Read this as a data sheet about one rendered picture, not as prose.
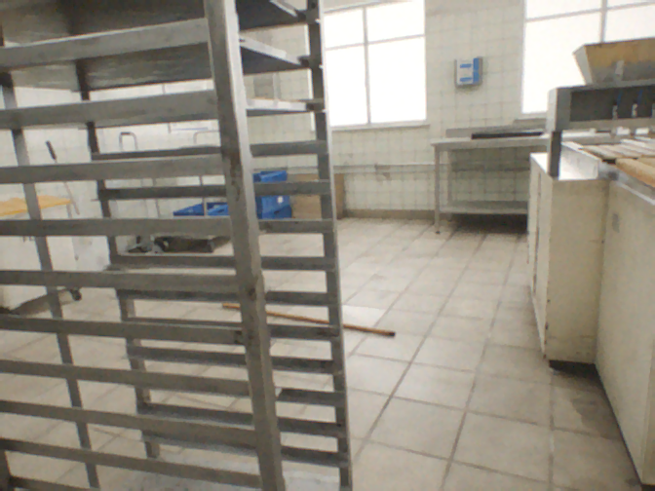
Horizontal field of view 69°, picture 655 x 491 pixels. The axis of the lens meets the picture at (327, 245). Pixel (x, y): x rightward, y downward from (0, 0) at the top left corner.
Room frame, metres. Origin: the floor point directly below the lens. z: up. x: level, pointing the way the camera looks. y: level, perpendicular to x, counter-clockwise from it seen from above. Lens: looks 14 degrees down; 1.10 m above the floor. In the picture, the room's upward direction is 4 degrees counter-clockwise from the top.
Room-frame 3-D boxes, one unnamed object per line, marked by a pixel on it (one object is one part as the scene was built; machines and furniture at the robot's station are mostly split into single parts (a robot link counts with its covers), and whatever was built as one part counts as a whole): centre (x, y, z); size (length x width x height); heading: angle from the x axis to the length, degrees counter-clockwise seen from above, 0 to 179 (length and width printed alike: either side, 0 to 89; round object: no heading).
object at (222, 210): (4.78, 1.21, 0.28); 0.56 x 0.38 x 0.20; 162
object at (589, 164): (2.36, -1.23, 0.88); 1.28 x 0.01 x 0.07; 160
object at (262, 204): (5.60, 0.73, 0.30); 0.60 x 0.40 x 0.20; 154
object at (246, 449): (1.16, 0.29, 0.24); 0.64 x 0.03 x 0.03; 74
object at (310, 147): (1.16, 0.29, 1.05); 0.64 x 0.03 x 0.03; 74
